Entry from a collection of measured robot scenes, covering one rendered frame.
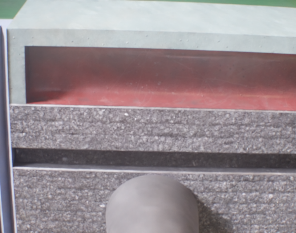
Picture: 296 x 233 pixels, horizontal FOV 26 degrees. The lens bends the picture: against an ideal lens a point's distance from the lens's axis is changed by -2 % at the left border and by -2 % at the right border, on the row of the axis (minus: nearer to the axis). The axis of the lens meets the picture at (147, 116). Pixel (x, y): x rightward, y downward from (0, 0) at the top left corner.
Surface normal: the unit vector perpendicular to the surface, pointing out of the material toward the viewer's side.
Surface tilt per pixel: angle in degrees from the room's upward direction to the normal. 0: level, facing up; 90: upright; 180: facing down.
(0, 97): 61
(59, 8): 90
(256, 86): 8
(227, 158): 0
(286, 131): 0
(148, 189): 86
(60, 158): 10
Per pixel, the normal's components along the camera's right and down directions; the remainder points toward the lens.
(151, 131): 0.02, 0.38
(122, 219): -0.68, -0.64
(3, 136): 0.89, 0.21
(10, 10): 0.04, -0.92
